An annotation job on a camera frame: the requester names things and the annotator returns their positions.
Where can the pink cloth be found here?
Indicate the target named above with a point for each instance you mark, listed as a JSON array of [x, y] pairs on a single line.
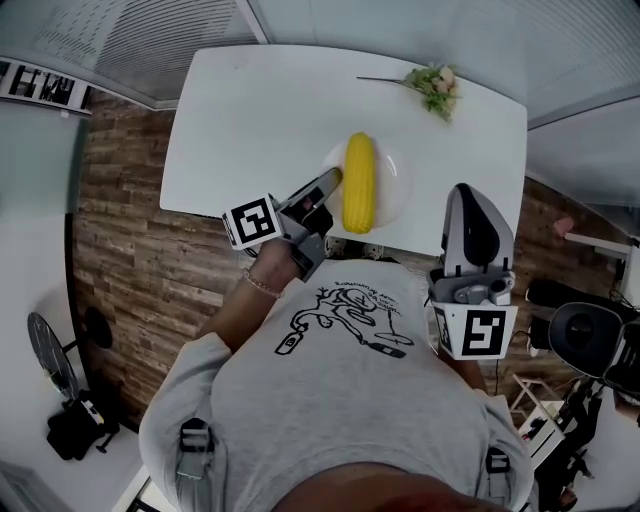
[[563, 225]]

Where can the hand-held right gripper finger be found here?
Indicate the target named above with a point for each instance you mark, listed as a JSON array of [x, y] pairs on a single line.
[[451, 235], [482, 235]]

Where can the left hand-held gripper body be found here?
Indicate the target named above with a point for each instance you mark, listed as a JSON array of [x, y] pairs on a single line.
[[252, 222]]

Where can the white storage cart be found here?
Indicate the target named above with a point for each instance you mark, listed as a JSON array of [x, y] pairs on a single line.
[[545, 430]]

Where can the grey printed t-shirt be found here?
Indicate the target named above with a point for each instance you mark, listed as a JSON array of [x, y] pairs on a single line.
[[350, 400]]

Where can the white plate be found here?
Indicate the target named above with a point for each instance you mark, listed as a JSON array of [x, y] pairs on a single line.
[[395, 195]]

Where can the grey office chair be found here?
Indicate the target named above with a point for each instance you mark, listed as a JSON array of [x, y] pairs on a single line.
[[580, 330]]

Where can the white desk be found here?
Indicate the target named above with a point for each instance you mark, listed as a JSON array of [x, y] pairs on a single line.
[[260, 125], [595, 242]]

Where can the flower bouquet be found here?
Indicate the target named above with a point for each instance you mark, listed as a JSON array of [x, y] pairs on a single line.
[[440, 90]]

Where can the round black side table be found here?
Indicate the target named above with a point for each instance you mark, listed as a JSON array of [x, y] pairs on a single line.
[[50, 352]]

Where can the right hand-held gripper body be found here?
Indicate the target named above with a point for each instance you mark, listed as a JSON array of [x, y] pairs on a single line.
[[480, 330]]

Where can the yellow corn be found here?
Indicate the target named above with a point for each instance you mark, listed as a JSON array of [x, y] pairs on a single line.
[[359, 185]]

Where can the person's face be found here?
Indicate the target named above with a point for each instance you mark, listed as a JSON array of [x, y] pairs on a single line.
[[390, 492]]

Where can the person's left forearm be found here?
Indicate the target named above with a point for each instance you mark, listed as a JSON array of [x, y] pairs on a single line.
[[245, 310]]

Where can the black padded object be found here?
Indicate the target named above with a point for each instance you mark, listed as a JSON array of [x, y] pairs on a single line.
[[555, 295]]

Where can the black bag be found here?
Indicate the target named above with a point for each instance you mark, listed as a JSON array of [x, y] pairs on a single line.
[[75, 432]]

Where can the white shoe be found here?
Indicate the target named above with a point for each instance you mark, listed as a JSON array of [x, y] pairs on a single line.
[[372, 251], [335, 247]]

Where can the black round stool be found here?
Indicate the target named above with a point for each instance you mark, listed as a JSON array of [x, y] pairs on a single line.
[[97, 327]]

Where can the person's right forearm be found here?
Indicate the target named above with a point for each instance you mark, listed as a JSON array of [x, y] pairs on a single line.
[[470, 375]]

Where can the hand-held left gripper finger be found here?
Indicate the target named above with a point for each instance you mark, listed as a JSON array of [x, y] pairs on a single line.
[[322, 182]]

